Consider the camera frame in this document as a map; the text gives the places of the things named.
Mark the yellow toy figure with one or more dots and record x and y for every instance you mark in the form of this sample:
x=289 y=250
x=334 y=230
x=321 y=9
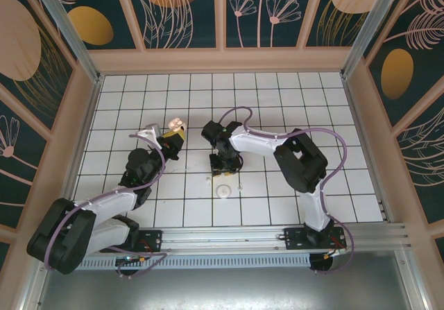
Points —
x=177 y=123

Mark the white round disc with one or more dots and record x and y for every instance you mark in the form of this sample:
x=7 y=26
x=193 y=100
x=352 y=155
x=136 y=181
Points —
x=223 y=191

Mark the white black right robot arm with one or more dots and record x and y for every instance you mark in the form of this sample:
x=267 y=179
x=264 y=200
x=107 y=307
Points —
x=256 y=143

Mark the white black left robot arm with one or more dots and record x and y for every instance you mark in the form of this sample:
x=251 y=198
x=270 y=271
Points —
x=111 y=202

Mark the small circuit board with LED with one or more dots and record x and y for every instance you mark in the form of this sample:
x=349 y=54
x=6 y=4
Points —
x=130 y=259

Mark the grey metal base sheet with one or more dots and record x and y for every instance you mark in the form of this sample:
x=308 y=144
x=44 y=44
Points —
x=222 y=289

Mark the yellow power connector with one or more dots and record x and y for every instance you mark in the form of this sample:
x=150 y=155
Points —
x=334 y=253

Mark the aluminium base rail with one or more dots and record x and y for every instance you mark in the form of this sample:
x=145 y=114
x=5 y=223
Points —
x=222 y=237

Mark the aluminium side rail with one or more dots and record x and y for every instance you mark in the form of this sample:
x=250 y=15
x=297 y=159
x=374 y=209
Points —
x=84 y=136
x=368 y=150

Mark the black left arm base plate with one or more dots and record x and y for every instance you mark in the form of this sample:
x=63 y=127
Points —
x=152 y=239

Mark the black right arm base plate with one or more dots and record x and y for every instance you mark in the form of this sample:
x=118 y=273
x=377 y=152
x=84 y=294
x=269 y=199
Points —
x=295 y=239

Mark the aluminium frame post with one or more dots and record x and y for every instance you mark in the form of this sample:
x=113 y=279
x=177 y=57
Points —
x=369 y=29
x=67 y=29

